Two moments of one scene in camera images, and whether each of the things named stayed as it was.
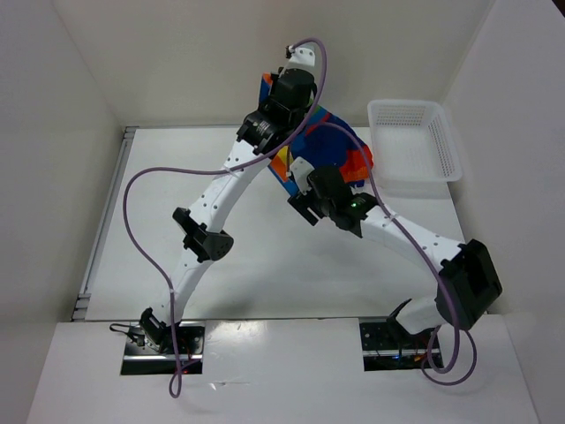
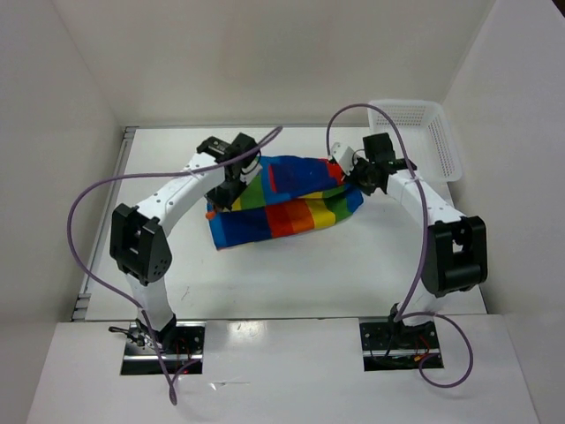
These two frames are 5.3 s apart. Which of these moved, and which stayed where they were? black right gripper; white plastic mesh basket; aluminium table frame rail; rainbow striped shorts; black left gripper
Moved: black left gripper; rainbow striped shorts; black right gripper
Stayed: white plastic mesh basket; aluminium table frame rail
